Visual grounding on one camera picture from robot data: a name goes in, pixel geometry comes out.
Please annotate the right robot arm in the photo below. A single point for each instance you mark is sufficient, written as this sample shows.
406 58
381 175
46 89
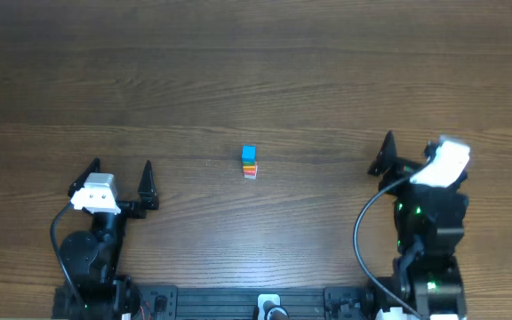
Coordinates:
434 249

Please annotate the orange cube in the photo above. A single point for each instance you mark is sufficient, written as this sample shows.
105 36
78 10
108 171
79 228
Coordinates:
250 167

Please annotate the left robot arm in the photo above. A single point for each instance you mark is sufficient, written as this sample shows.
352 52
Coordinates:
91 258

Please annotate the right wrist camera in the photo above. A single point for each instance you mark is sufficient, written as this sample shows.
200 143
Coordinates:
445 164

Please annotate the white cube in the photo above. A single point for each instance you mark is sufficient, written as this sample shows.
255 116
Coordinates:
250 177

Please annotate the mounting rail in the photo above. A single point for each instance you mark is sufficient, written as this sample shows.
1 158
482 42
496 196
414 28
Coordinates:
220 304

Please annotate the red cube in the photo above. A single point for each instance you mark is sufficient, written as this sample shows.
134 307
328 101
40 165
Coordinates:
250 172

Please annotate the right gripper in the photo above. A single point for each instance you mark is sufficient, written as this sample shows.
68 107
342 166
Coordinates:
402 168

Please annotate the blue cube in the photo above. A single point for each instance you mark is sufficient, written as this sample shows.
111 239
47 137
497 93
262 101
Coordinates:
249 153

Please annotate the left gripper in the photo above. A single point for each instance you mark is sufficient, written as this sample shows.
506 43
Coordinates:
131 209

